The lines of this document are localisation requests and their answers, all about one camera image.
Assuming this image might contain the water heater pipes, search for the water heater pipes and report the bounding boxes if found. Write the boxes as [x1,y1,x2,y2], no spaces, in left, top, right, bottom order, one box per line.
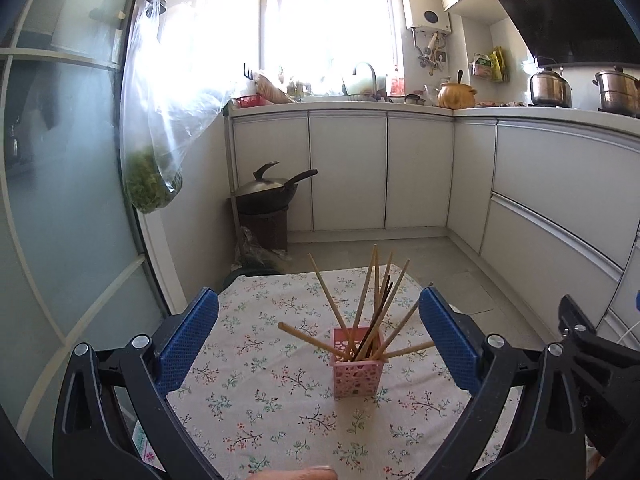
[412,30,451,77]

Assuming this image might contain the clear plastic bag of greens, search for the clear plastic bag of greens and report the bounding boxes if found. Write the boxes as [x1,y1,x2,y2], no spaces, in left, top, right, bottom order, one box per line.
[120,0,236,216]

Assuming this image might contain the golden clay pot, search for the golden clay pot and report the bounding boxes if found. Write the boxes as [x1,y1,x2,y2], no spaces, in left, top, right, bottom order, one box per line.
[436,70,478,110]

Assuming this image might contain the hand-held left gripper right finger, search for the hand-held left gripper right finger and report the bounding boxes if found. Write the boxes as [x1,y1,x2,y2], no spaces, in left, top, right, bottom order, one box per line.
[415,287,588,480]

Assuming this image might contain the dark brown stand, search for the dark brown stand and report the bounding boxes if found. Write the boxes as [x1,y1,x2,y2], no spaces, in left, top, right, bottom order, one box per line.
[235,207,290,252]

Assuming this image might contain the white sink base cabinet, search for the white sink base cabinet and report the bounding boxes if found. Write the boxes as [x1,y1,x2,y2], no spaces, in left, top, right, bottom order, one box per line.
[227,107,456,233]

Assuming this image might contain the floral tablecloth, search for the floral tablecloth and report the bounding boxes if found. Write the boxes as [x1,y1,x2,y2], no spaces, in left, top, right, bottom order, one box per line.
[132,263,523,480]

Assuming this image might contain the white water heater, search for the white water heater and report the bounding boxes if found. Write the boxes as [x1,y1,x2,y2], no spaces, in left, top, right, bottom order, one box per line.
[399,0,452,31]

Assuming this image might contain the pink perforated utensil basket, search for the pink perforated utensil basket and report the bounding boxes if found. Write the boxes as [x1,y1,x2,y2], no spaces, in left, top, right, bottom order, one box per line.
[332,327,388,400]

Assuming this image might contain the white kitchen countertop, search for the white kitchen countertop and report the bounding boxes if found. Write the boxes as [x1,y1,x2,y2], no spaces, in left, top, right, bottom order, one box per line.
[227,100,640,133]

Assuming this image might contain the white drawer base cabinet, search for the white drawer base cabinet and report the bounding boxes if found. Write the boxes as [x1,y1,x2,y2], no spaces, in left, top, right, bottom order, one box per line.
[447,115,640,351]

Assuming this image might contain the wicker basket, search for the wicker basket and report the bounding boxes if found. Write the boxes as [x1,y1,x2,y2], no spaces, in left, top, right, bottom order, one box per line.
[254,74,297,105]

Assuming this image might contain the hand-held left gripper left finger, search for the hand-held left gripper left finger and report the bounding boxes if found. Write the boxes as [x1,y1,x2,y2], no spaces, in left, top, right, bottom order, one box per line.
[52,287,223,480]

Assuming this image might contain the black range hood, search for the black range hood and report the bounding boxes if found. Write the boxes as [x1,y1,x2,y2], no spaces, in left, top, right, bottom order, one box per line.
[477,0,640,66]

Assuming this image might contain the dark wok lid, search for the dark wok lid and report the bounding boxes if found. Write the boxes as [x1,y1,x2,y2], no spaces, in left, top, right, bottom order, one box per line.
[235,161,288,196]

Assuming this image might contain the black wok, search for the black wok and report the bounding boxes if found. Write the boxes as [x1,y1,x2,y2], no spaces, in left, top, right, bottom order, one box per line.
[232,167,318,213]

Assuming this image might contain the kitchen window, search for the kitchen window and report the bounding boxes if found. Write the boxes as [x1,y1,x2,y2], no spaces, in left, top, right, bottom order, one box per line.
[260,0,403,97]

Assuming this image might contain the wall rack with packets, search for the wall rack with packets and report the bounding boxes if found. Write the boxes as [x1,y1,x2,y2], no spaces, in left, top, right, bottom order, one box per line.
[469,47,511,83]

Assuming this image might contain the small steel pot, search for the small steel pot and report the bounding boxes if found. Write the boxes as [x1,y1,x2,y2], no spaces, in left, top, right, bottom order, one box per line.
[530,66,573,108]

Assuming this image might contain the white power cable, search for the white power cable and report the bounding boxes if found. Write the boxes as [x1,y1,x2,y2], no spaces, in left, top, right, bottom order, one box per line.
[617,320,640,347]

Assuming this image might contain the person's left hand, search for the person's left hand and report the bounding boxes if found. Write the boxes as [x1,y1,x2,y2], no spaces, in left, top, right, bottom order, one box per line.
[260,465,339,480]

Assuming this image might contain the chrome faucet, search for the chrome faucet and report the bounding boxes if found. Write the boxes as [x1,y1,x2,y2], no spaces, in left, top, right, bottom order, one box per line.
[351,61,379,98]

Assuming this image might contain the glass sliding door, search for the glass sliding door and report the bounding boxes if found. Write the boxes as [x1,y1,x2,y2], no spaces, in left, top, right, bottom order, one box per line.
[0,0,166,480]

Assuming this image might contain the group of condiment bottles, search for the group of condiment bottles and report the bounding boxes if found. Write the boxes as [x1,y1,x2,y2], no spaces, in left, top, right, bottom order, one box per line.
[277,66,312,98]

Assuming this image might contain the grey metal pole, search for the grey metal pole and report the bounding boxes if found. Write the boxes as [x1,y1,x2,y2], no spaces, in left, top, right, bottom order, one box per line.
[223,105,247,266]

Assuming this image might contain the pale green bowl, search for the pale green bowl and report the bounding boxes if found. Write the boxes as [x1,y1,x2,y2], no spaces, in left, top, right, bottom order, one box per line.
[342,72,373,96]

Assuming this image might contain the large steel stock pot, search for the large steel stock pot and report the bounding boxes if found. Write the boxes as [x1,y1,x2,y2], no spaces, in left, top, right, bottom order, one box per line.
[594,65,640,113]

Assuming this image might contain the bunch of wooden chopsticks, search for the bunch of wooden chopsticks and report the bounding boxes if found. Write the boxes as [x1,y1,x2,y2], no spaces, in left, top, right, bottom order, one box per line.
[277,245,436,363]

